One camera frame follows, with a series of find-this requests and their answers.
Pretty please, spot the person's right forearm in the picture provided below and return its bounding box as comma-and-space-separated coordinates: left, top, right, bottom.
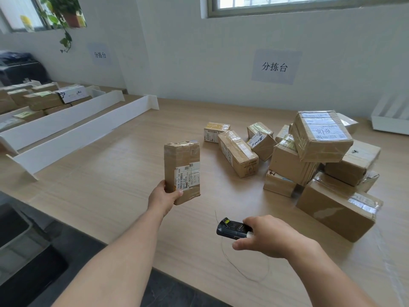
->
285, 241, 382, 307

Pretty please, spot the taped cardboard box with label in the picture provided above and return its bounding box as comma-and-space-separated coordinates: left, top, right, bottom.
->
164, 140, 202, 206

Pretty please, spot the long white divider board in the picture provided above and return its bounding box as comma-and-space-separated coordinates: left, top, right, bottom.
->
0, 85, 102, 124
0, 89, 125, 156
6, 94, 160, 181

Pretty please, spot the white slotted rack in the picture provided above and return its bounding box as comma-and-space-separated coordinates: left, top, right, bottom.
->
370, 92, 409, 136

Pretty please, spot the black handheld barcode scanner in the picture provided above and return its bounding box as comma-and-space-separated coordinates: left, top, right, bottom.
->
216, 217, 255, 243

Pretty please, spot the pile of brown parcels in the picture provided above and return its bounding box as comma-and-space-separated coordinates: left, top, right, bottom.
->
203, 109, 384, 243

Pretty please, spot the potted green vine plant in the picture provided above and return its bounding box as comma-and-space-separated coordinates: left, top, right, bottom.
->
38, 0, 87, 54

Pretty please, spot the person's left forearm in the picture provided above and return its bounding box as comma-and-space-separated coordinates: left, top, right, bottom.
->
51, 203, 166, 307

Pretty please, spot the white and blue mailer package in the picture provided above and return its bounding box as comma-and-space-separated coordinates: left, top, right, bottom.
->
55, 85, 86, 104

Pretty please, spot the window with grey frame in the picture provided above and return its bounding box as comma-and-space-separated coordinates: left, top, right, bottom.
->
201, 0, 409, 19

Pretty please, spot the large paper wall sign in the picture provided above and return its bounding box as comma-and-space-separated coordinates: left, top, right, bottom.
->
251, 49, 303, 85

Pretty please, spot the person's right hand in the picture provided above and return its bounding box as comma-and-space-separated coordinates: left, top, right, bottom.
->
232, 215, 317, 261

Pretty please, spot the grey plastic bin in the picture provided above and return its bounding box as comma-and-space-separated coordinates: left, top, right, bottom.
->
0, 204, 69, 307

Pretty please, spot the window with plant sill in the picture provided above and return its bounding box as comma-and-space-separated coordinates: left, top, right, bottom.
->
0, 0, 87, 33

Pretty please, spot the group of sorted small parcels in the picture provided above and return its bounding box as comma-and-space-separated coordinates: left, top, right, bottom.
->
0, 82, 91, 131

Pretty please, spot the small paper wall sign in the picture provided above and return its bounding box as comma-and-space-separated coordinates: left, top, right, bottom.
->
88, 43, 111, 65

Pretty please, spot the black printer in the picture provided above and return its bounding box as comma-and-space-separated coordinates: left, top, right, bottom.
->
0, 50, 49, 88

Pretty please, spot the person's left hand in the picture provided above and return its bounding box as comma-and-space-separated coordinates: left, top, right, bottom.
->
147, 180, 184, 219

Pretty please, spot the yellow object on sill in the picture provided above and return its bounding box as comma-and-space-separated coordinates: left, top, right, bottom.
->
20, 15, 36, 32

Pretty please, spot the thin wire loop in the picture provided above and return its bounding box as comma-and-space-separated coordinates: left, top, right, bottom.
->
213, 210, 279, 282

